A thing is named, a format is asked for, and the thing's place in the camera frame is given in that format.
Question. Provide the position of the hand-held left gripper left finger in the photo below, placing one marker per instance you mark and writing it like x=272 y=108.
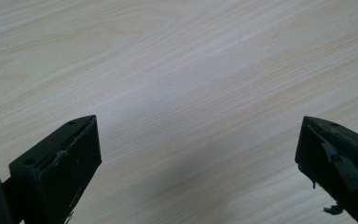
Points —
x=59 y=168

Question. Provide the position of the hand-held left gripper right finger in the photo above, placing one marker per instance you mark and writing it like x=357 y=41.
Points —
x=335 y=158

